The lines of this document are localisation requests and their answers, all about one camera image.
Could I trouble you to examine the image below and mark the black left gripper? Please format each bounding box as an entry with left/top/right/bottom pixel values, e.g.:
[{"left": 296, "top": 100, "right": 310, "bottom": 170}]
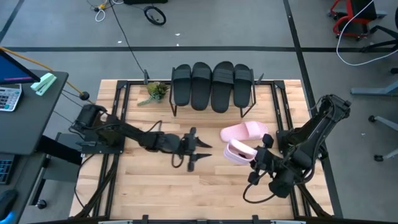
[{"left": 179, "top": 126, "right": 213, "bottom": 172}]

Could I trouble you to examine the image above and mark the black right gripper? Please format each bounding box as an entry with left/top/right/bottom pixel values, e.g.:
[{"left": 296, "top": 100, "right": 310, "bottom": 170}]
[{"left": 248, "top": 134, "right": 280, "bottom": 185}]

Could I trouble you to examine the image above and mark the pink slide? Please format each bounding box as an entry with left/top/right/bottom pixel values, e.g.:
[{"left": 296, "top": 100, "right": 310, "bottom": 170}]
[
  {"left": 223, "top": 138, "right": 258, "bottom": 166},
  {"left": 220, "top": 120, "right": 269, "bottom": 143}
]

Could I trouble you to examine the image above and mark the black slide with plain strap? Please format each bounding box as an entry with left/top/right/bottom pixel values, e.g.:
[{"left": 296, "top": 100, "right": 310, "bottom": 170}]
[
  {"left": 172, "top": 63, "right": 192, "bottom": 107},
  {"left": 190, "top": 61, "right": 213, "bottom": 111}
]

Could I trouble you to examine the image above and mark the black slide with ribbed strap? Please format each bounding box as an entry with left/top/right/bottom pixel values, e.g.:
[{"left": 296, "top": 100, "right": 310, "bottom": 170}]
[
  {"left": 233, "top": 63, "right": 253, "bottom": 109},
  {"left": 210, "top": 60, "right": 235, "bottom": 114}
]

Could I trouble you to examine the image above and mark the wooden shelf with black legs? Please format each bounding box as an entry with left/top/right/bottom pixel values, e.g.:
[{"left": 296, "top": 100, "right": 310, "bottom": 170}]
[{"left": 168, "top": 67, "right": 257, "bottom": 119}]

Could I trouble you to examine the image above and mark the small green succulent plant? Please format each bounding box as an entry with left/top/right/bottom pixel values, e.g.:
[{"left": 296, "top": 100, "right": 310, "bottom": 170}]
[{"left": 137, "top": 81, "right": 170, "bottom": 106}]

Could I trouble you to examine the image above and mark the grey chair base with casters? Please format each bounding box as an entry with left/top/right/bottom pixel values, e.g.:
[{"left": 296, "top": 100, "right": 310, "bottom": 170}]
[{"left": 368, "top": 114, "right": 398, "bottom": 162}]

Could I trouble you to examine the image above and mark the grey desk foot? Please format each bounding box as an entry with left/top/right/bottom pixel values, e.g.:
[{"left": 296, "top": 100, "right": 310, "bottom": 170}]
[{"left": 350, "top": 80, "right": 398, "bottom": 96}]

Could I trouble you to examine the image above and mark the black box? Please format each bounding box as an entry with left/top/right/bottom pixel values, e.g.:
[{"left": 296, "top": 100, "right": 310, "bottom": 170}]
[{"left": 123, "top": 0, "right": 169, "bottom": 5}]

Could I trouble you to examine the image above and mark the mint green stapler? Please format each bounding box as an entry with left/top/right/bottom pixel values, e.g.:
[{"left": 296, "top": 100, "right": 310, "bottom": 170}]
[{"left": 30, "top": 72, "right": 58, "bottom": 96}]

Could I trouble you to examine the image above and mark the dark grey side desk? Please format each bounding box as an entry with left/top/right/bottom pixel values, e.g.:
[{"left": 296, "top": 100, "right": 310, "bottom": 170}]
[{"left": 0, "top": 70, "right": 70, "bottom": 156}]

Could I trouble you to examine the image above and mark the black office chair base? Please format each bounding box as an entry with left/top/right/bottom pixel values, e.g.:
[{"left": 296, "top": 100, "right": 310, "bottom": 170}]
[{"left": 360, "top": 7, "right": 398, "bottom": 75}]

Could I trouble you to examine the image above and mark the black lower desk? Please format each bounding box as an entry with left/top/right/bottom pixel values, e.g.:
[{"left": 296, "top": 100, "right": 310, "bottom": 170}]
[{"left": 0, "top": 152, "right": 53, "bottom": 224}]

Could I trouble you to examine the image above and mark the red and black stool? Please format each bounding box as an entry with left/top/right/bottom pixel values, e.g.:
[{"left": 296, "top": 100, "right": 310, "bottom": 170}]
[{"left": 329, "top": 0, "right": 388, "bottom": 40}]

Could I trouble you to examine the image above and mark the black computer keyboard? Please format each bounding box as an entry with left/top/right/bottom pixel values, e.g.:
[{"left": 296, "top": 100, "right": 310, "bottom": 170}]
[{"left": 0, "top": 158, "right": 15, "bottom": 185}]

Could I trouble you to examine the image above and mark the grey desk calculator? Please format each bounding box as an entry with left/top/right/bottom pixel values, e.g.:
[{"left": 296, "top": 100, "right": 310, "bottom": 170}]
[{"left": 0, "top": 83, "right": 23, "bottom": 112}]

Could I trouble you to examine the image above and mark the black computer mouse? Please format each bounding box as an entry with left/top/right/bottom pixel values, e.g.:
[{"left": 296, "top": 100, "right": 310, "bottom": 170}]
[{"left": 0, "top": 189, "right": 19, "bottom": 219}]

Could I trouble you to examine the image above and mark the computer monitor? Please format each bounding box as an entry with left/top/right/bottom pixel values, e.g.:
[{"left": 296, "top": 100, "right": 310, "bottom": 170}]
[{"left": 0, "top": 49, "right": 41, "bottom": 85}]

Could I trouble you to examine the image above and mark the black metal table frame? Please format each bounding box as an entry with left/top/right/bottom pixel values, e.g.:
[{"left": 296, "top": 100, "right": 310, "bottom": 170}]
[{"left": 70, "top": 70, "right": 335, "bottom": 224}]

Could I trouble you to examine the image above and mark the black floor cable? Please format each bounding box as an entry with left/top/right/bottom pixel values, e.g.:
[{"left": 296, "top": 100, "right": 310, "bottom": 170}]
[{"left": 108, "top": 0, "right": 147, "bottom": 75}]

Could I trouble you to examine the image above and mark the white floor cable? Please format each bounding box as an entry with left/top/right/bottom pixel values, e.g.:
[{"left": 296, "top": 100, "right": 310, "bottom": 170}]
[{"left": 336, "top": 0, "right": 398, "bottom": 67}]

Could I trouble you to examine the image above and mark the black ring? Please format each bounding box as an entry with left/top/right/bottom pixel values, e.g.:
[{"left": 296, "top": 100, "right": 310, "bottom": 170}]
[{"left": 143, "top": 5, "right": 167, "bottom": 26}]

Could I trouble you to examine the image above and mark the yellow plug white cable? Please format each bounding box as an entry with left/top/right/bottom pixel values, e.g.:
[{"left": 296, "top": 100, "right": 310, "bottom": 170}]
[{"left": 88, "top": 0, "right": 124, "bottom": 23}]

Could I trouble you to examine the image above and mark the orange yellow cable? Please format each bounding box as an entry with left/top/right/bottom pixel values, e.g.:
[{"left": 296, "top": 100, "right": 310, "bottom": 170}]
[{"left": 0, "top": 46, "right": 96, "bottom": 105}]

